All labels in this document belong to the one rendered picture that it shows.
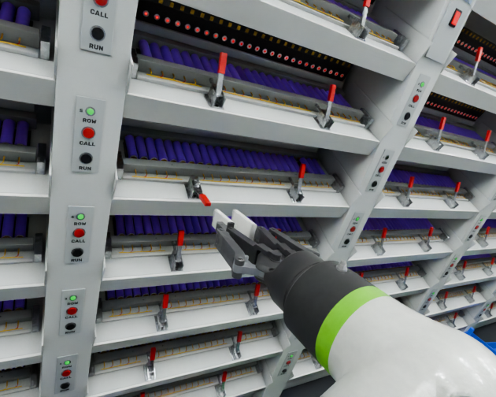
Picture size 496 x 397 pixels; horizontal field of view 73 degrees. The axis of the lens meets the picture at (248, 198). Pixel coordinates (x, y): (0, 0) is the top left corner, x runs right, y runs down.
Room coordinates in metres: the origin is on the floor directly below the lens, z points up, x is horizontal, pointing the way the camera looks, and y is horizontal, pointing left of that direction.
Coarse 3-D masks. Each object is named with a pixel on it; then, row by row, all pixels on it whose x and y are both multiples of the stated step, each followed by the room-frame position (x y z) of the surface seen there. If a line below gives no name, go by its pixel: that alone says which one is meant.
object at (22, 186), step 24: (0, 120) 0.54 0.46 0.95; (24, 120) 0.56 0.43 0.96; (0, 144) 0.49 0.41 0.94; (24, 144) 0.52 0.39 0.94; (48, 144) 0.56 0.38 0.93; (0, 168) 0.46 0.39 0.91; (24, 168) 0.49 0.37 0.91; (48, 168) 0.51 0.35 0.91; (0, 192) 0.43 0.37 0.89; (24, 192) 0.45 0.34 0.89; (48, 192) 0.46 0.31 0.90
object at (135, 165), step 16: (128, 160) 0.59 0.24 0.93; (144, 160) 0.61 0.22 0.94; (144, 176) 0.59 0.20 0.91; (176, 176) 0.63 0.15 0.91; (208, 176) 0.69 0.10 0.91; (224, 176) 0.71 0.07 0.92; (240, 176) 0.73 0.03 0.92; (256, 176) 0.75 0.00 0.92; (272, 176) 0.78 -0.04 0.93; (288, 176) 0.80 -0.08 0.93; (304, 176) 0.84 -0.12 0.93; (320, 176) 0.87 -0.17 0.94
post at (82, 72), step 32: (64, 0) 0.47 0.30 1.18; (128, 0) 0.51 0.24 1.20; (64, 32) 0.47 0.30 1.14; (128, 32) 0.51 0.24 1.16; (64, 64) 0.47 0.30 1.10; (96, 64) 0.49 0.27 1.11; (128, 64) 0.52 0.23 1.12; (64, 96) 0.47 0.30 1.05; (96, 96) 0.49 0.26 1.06; (64, 128) 0.47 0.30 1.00; (64, 160) 0.47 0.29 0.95; (64, 192) 0.47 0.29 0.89; (96, 192) 0.50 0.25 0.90; (64, 224) 0.48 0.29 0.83; (96, 224) 0.50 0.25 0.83; (64, 256) 0.48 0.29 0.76; (96, 256) 0.51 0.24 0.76; (64, 288) 0.48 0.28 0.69; (96, 288) 0.51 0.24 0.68; (64, 352) 0.49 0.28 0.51
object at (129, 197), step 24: (120, 144) 0.65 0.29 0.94; (264, 144) 0.88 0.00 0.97; (288, 144) 0.92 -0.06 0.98; (120, 168) 0.56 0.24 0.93; (336, 168) 0.94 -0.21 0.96; (120, 192) 0.54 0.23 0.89; (144, 192) 0.56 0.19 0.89; (168, 192) 0.59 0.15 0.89; (216, 192) 0.66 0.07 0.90; (240, 192) 0.70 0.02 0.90; (264, 192) 0.74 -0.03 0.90; (312, 192) 0.83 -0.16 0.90; (336, 192) 0.88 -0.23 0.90; (264, 216) 0.72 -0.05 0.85; (288, 216) 0.76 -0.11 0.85; (312, 216) 0.81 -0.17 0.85; (336, 216) 0.86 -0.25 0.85
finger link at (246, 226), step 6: (234, 210) 0.51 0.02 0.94; (234, 216) 0.50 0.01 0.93; (240, 216) 0.49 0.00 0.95; (234, 222) 0.50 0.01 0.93; (240, 222) 0.48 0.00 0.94; (246, 222) 0.47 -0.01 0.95; (252, 222) 0.46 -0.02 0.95; (240, 228) 0.48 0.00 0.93; (246, 228) 0.47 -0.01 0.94; (252, 228) 0.45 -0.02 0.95; (246, 234) 0.46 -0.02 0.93; (252, 234) 0.45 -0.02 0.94
